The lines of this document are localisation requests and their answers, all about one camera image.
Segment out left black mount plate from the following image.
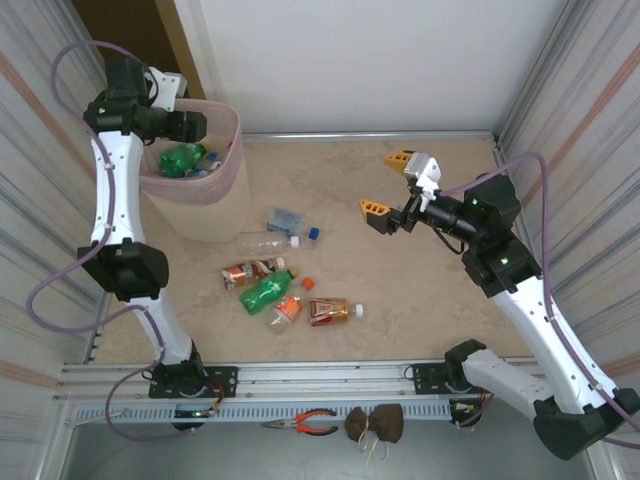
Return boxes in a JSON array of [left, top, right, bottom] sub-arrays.
[[148, 365, 239, 400]]

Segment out orange handled pliers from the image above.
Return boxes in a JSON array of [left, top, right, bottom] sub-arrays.
[[259, 408, 340, 436]]

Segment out brown label drink bottle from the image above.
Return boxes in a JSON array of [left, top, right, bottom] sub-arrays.
[[220, 257, 287, 292]]

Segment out small blue label water bottle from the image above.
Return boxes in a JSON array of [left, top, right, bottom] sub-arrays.
[[192, 158, 224, 180]]

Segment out base circuit board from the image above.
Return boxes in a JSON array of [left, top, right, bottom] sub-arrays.
[[448, 397, 484, 430], [171, 405, 222, 434]]

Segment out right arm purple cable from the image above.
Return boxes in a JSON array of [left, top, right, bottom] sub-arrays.
[[438, 152, 640, 450]]

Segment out right black mount plate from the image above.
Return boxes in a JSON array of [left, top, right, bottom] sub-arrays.
[[410, 360, 496, 397]]

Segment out green soda bottle yellow cap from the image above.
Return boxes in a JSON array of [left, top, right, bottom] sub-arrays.
[[158, 141, 211, 180], [238, 266, 300, 317]]

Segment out clear bottle white cap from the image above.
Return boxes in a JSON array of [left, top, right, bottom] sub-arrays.
[[235, 230, 302, 257]]

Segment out right base circuit board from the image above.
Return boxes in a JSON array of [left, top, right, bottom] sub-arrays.
[[448, 397, 484, 430]]

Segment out black mount plate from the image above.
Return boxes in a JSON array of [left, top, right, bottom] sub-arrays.
[[148, 365, 239, 400], [410, 360, 496, 397]]

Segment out brown door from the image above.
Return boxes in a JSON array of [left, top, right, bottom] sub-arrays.
[[71, 0, 207, 101]]

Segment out red gold label tea bottle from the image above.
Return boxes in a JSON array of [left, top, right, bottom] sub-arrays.
[[307, 297, 365, 328]]

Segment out pink mesh bin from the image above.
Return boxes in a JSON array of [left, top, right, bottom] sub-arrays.
[[138, 98, 252, 245]]

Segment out grey slotted cable duct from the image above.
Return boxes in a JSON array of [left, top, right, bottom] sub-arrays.
[[69, 401, 496, 425]]

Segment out brown cloth pouch with string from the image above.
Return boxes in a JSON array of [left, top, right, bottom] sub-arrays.
[[343, 403, 405, 469]]

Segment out left base circuit board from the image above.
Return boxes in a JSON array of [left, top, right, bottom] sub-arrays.
[[171, 405, 222, 434]]

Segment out square Fiji water bottle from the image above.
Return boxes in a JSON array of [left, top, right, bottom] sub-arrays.
[[265, 205, 322, 241]]

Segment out orange label clear bottle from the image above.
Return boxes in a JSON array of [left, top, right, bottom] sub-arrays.
[[265, 294, 304, 336]]

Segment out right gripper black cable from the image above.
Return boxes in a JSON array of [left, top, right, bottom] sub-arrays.
[[438, 227, 471, 256]]

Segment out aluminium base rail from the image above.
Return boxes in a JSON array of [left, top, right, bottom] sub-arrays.
[[53, 360, 556, 402]]

